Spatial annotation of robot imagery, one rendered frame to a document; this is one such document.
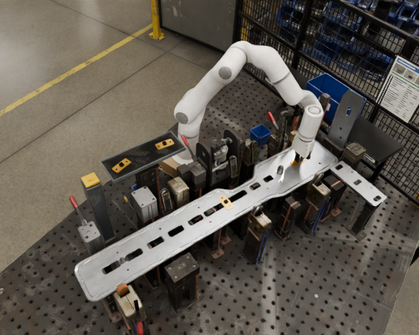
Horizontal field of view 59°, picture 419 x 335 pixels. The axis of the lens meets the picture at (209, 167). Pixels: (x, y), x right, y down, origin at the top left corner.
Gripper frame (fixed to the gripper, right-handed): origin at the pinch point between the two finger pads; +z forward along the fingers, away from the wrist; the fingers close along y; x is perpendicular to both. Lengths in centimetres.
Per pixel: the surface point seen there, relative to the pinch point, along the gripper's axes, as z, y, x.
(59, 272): 33, -28, -123
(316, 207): 9.6, 23.2, -8.1
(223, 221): 3, 8, -54
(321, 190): -1.4, 21.8, -7.0
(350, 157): 0.4, 14.2, 23.5
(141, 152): -13, -35, -70
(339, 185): 5.0, 22.2, 7.9
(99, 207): 4, -31, -96
